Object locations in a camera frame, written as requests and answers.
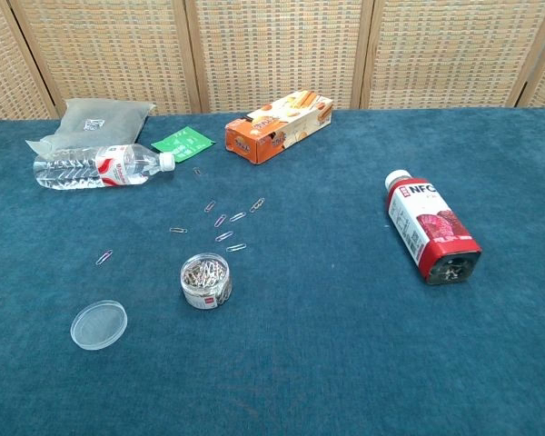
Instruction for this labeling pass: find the orange biscuit box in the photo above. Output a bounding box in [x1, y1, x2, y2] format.
[223, 90, 333, 166]

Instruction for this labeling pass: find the clear round plastic lid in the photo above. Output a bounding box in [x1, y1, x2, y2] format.
[70, 299, 129, 352]

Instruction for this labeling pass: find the clear plastic water bottle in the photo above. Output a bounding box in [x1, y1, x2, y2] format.
[32, 144, 177, 192]

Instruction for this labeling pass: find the woven rattan folding screen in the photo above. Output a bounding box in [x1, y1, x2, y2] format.
[0, 0, 545, 124]

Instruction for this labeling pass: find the green sachet packet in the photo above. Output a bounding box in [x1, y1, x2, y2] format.
[150, 125, 217, 163]

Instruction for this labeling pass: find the red NFC juice bottle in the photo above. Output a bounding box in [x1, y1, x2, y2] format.
[383, 169, 483, 286]

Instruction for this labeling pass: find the grey plastic pouch bag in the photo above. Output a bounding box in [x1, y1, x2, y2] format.
[25, 98, 157, 154]

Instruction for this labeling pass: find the clear jar of paperclips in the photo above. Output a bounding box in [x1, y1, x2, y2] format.
[179, 253, 233, 312]

